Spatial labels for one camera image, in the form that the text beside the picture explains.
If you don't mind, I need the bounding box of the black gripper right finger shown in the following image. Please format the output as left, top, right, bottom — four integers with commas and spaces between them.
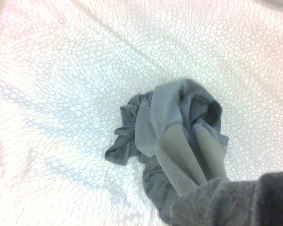
254, 171, 283, 226

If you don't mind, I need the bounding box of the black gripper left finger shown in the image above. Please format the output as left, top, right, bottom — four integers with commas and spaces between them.
164, 176, 261, 226

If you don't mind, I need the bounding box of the dark grey garment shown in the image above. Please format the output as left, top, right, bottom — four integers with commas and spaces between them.
105, 77, 230, 226

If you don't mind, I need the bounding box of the white circle-pattern bedspread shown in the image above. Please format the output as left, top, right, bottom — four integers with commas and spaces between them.
0, 0, 283, 226

